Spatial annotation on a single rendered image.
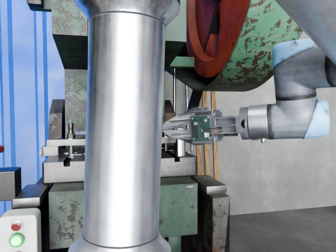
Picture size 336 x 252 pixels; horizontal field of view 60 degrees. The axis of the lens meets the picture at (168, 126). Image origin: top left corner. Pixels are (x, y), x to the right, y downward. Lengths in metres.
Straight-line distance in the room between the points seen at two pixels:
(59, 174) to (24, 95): 1.35
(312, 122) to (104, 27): 0.43
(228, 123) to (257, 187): 1.97
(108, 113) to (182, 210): 0.58
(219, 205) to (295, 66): 0.41
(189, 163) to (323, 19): 0.63
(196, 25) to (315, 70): 0.90
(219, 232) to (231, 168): 1.64
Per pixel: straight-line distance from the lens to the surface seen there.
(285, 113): 0.61
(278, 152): 2.63
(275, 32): 0.86
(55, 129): 1.25
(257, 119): 0.61
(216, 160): 2.02
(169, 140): 1.02
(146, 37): 0.31
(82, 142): 0.99
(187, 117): 0.70
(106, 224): 0.31
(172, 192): 0.82
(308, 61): 0.58
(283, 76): 0.60
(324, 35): 0.43
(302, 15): 0.39
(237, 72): 0.92
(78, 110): 1.17
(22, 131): 2.18
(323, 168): 2.94
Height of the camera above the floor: 0.84
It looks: 3 degrees down
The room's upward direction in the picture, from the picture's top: straight up
